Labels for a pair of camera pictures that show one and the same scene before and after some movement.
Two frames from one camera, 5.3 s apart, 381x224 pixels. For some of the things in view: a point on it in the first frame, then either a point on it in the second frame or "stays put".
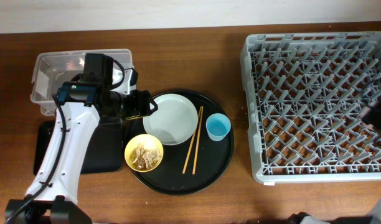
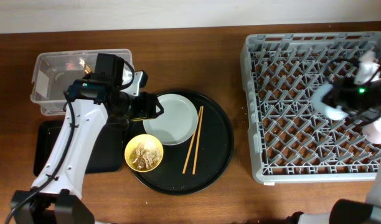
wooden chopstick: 192,141 stays put
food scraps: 142,158 stays put
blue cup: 218,125 → 333,113
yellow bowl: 144,153 stays put
